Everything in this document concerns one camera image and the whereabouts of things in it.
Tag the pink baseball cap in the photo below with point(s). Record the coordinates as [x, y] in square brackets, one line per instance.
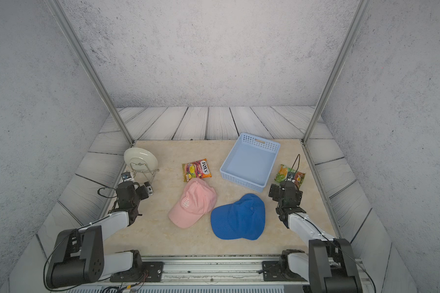
[198, 199]

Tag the blue baseball cap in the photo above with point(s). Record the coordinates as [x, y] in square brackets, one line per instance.
[243, 219]

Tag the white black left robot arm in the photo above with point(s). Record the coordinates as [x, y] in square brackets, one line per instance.
[79, 257]

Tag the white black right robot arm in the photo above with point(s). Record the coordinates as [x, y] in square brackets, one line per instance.
[329, 266]

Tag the Fox's fruit candy bag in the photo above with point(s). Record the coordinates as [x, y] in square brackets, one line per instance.
[197, 169]

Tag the light blue plastic basket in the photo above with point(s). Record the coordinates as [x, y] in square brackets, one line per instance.
[250, 161]

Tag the green corn chips bag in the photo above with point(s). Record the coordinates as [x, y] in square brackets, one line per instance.
[289, 174]

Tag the white plate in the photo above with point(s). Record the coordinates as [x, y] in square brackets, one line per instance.
[140, 160]

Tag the wire plate stand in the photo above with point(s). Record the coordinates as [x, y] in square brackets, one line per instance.
[143, 176]

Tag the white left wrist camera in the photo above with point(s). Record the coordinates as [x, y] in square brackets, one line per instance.
[127, 176]

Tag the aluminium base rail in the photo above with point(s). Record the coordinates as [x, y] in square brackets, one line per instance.
[194, 274]

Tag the aluminium right corner post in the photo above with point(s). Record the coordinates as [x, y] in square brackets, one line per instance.
[347, 44]

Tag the aluminium corner post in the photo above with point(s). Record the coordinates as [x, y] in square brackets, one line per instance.
[347, 44]
[72, 38]

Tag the aluminium left corner post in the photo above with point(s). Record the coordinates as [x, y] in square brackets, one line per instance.
[72, 38]

